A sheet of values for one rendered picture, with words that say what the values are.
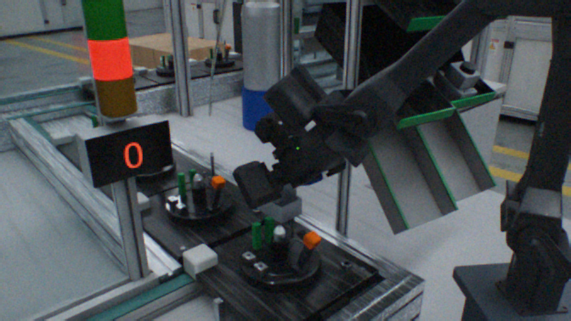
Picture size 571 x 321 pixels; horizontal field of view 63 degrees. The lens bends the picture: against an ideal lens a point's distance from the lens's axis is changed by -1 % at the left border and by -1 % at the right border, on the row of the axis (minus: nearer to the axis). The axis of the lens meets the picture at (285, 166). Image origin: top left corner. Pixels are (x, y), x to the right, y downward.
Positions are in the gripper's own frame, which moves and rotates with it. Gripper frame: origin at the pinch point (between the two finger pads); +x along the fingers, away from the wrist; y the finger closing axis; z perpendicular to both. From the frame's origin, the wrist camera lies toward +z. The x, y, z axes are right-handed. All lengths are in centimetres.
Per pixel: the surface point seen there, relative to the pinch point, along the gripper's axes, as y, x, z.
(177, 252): 11.5, 21.6, -1.7
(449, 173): -42.2, 2.5, -11.8
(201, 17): -326, 446, 337
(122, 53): 18.0, -8.1, 21.8
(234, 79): -74, 99, 66
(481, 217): -59, 13, -25
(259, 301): 8.2, 7.4, -15.1
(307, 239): 1.0, -1.5, -10.0
